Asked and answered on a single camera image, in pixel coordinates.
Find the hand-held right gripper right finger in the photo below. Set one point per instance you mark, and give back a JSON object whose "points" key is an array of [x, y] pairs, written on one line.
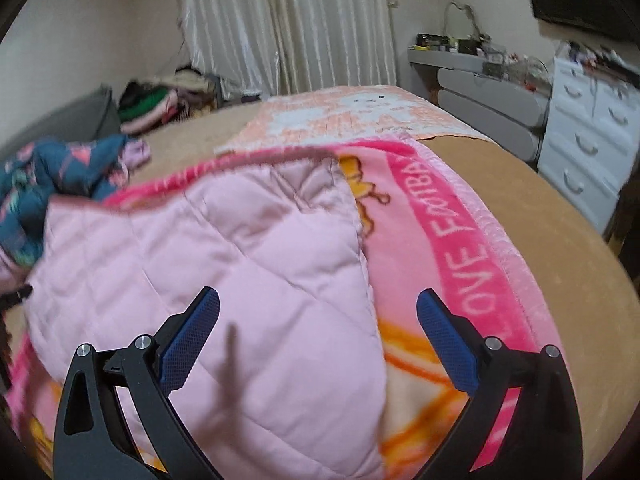
{"points": [[447, 342]]}

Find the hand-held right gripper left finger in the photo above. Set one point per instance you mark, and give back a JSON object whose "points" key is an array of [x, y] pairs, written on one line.
{"points": [[192, 342]]}

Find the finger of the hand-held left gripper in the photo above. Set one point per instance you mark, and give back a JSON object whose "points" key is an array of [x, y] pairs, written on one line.
{"points": [[20, 294]]}

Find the pink quilted jacket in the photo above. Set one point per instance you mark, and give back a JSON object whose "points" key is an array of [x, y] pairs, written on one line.
{"points": [[200, 240]]}

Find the pile of folded clothes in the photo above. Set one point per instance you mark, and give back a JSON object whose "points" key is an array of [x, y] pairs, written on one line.
{"points": [[160, 102]]}

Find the pink printed fleece blanket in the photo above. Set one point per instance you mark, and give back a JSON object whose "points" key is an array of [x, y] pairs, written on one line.
{"points": [[450, 240]]}

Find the blue flamingo print garment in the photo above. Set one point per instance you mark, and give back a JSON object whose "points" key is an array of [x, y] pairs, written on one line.
{"points": [[45, 175]]}

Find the beige bed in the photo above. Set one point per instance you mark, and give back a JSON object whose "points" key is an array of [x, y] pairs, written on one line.
{"points": [[525, 210]]}

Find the grey rounded dresser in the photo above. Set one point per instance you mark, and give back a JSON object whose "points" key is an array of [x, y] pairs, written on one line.
{"points": [[490, 105]]}

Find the peach and white patterned blanket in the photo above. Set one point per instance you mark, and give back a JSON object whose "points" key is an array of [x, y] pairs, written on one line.
{"points": [[350, 120]]}

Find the white chest of drawers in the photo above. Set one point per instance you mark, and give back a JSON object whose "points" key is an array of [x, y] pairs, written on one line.
{"points": [[590, 135]]}

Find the group of small dresser clutter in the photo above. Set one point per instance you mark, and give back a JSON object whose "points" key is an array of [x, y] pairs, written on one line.
{"points": [[475, 47]]}

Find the white curtain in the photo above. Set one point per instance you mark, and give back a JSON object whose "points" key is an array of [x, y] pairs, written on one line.
{"points": [[285, 25]]}

